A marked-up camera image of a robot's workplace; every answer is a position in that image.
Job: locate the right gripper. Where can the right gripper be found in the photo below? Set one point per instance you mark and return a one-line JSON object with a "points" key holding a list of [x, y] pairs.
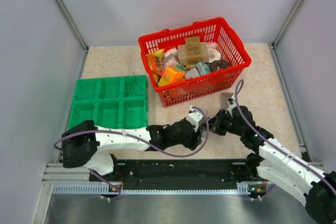
{"points": [[214, 124]]}

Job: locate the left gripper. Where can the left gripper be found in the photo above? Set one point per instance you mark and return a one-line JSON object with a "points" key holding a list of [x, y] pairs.
{"points": [[195, 139]]}

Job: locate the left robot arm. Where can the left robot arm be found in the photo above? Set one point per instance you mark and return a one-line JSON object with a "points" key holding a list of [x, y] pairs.
{"points": [[90, 146]]}

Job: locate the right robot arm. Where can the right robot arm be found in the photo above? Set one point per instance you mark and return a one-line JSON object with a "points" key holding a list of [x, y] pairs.
{"points": [[311, 186]]}

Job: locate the grey packaged sponge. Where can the grey packaged sponge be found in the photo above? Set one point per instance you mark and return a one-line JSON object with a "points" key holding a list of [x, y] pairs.
{"points": [[227, 101]]}

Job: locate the teal small box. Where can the teal small box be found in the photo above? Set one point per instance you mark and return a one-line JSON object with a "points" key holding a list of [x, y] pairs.
{"points": [[203, 68]]}

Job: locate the dark brown round pastry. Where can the dark brown round pastry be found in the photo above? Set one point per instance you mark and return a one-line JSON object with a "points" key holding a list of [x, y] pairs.
{"points": [[219, 64]]}

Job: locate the orange snack box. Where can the orange snack box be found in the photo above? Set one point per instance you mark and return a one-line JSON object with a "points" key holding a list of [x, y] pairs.
{"points": [[171, 75]]}

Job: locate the white tape roll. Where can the white tape roll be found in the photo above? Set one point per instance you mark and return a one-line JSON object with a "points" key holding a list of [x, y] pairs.
{"points": [[213, 55]]}

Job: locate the green compartment tray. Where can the green compartment tray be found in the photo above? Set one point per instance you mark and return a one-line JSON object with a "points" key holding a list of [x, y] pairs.
{"points": [[115, 103]]}

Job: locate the brown cardboard box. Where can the brown cardboard box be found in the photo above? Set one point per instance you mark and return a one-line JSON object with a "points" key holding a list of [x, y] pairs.
{"points": [[192, 51]]}

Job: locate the yellow snack bag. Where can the yellow snack bag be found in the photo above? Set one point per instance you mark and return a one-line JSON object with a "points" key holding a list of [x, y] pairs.
{"points": [[155, 61]]}

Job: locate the red plastic shopping basket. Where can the red plastic shopping basket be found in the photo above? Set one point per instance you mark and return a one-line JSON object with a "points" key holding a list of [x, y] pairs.
{"points": [[218, 35]]}

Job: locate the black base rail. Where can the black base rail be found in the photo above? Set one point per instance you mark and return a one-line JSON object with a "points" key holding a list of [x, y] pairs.
{"points": [[182, 174]]}

